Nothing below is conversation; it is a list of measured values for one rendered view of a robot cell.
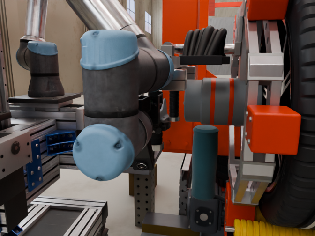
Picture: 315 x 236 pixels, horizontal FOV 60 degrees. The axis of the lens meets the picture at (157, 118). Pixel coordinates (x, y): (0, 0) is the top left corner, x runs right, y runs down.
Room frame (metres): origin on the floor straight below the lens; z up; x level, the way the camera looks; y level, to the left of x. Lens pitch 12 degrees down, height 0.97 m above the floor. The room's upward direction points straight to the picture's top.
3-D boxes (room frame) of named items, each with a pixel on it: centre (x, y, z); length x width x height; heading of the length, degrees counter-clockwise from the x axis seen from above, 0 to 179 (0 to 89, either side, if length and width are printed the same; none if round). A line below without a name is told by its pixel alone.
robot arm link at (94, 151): (0.37, 0.06, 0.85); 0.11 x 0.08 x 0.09; 169
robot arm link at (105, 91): (0.39, 0.06, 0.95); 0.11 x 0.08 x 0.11; 159
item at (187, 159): (2.59, -0.40, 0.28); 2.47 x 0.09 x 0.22; 169
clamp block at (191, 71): (1.00, -0.09, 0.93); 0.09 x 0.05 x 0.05; 79
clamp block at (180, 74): (0.66, -0.02, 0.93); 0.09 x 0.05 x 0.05; 79
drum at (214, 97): (0.80, -0.19, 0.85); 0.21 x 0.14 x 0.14; 79
